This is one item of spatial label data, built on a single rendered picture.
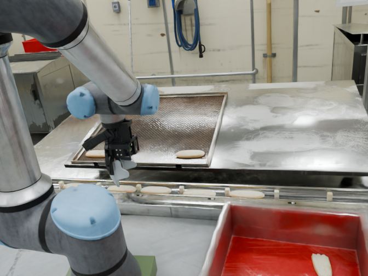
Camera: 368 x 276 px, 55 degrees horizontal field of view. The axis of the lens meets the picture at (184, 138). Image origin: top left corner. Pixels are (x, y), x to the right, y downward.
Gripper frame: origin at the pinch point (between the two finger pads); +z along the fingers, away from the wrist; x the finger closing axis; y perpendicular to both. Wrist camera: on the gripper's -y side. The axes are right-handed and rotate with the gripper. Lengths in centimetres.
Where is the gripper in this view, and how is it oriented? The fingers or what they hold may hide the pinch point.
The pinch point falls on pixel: (119, 178)
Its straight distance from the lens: 113.6
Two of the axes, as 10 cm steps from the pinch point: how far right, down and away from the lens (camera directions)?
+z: 1.0, 9.1, 4.0
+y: 9.6, 0.1, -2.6
